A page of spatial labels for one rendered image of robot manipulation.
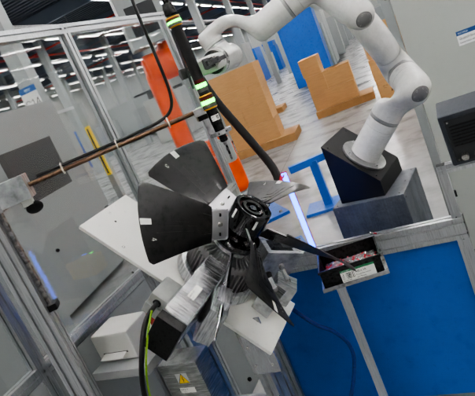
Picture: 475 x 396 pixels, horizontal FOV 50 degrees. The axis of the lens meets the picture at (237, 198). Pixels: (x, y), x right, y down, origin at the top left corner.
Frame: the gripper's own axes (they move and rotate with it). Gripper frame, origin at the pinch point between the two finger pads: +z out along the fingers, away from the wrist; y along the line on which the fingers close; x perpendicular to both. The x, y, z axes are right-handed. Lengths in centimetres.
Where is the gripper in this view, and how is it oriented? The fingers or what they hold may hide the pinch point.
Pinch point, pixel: (193, 69)
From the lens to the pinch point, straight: 156.6
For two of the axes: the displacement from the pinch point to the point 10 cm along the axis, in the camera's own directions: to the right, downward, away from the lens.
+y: -8.5, 2.5, 4.6
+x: -3.8, -8.9, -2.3
